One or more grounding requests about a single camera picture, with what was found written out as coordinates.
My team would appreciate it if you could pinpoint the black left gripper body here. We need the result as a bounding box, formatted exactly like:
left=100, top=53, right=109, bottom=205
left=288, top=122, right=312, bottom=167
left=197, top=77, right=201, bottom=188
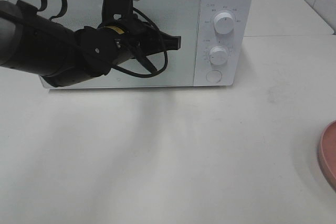
left=90, top=0, right=160, bottom=48

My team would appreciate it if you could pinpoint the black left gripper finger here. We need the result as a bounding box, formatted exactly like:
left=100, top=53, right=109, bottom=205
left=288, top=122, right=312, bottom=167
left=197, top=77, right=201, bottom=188
left=135, top=46, right=158, bottom=73
left=158, top=31, right=181, bottom=50

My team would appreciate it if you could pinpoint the white microwave door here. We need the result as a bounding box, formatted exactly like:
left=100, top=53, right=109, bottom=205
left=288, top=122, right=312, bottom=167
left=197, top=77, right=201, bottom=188
left=3, top=0, right=203, bottom=90

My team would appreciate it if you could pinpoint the white microwave knob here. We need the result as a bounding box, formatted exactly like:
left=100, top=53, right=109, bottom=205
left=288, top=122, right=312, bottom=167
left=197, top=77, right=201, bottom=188
left=209, top=46, right=229, bottom=66
left=213, top=10, right=235, bottom=35

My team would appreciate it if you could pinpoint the round white door button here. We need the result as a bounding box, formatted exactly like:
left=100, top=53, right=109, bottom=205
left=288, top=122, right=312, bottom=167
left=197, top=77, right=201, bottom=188
left=206, top=70, right=222, bottom=83

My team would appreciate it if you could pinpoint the pink round plate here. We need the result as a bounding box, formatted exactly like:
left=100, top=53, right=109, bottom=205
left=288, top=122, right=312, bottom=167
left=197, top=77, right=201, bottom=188
left=318, top=121, right=335, bottom=190

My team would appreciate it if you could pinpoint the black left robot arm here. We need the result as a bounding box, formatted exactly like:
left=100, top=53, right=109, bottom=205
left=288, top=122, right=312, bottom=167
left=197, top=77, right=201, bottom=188
left=1, top=0, right=181, bottom=88

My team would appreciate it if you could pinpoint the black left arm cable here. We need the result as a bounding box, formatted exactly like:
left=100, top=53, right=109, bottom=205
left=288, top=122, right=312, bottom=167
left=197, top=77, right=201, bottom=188
left=39, top=0, right=169, bottom=78

